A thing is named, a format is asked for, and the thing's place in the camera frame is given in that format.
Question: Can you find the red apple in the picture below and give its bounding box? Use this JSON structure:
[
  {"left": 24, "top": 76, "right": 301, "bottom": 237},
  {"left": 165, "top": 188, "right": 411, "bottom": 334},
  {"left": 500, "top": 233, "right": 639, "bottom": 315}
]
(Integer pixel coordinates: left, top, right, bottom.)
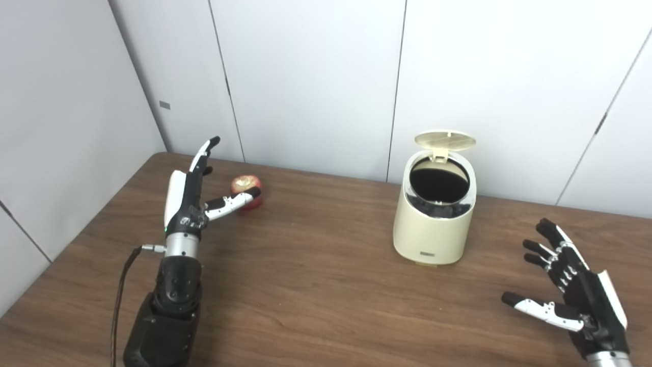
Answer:
[{"left": 230, "top": 175, "right": 264, "bottom": 211}]

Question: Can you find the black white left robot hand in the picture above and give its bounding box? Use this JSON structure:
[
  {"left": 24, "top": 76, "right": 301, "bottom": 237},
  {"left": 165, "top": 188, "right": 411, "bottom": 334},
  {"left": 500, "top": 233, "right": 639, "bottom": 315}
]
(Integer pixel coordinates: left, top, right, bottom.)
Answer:
[{"left": 164, "top": 136, "right": 262, "bottom": 240}]

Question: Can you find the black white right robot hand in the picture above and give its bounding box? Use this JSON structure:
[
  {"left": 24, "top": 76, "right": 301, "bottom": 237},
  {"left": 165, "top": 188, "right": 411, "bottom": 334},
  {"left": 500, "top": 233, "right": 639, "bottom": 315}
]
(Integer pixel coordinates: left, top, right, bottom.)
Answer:
[{"left": 501, "top": 218, "right": 631, "bottom": 356}]

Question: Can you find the cream round bin lid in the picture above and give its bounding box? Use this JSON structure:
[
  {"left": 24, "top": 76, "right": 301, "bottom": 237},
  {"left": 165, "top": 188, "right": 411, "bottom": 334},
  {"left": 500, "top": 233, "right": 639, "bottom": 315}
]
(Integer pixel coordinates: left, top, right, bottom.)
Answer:
[{"left": 414, "top": 130, "right": 477, "bottom": 163}]

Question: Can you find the cream-colored bin body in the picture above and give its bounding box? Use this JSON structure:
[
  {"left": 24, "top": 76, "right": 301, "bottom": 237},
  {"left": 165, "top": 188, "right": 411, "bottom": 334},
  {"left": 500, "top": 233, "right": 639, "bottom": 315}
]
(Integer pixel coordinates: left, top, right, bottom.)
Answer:
[{"left": 393, "top": 148, "right": 477, "bottom": 267}]

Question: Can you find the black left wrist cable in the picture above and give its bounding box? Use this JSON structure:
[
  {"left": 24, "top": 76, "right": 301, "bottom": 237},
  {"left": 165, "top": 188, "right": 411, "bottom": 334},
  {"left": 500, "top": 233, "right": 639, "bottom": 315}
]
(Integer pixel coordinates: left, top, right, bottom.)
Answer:
[{"left": 110, "top": 244, "right": 167, "bottom": 367}]

